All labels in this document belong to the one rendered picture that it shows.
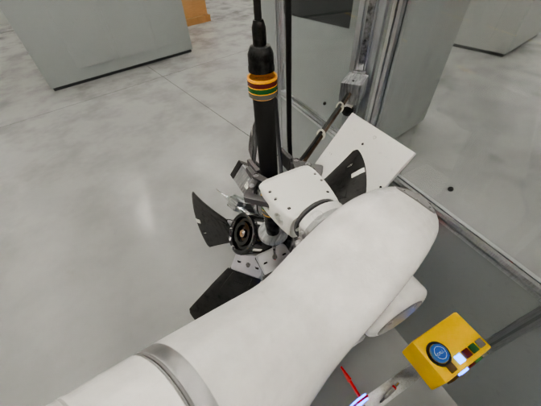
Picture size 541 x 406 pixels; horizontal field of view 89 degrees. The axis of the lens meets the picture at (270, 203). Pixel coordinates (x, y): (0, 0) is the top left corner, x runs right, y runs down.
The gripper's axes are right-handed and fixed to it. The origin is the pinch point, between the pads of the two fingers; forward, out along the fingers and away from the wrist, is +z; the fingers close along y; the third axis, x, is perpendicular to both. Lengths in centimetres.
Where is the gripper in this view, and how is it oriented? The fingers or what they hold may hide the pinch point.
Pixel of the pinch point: (269, 164)
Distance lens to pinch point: 50.5
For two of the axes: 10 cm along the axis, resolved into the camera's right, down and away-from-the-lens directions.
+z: -4.6, -6.3, 6.3
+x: -0.5, -6.9, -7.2
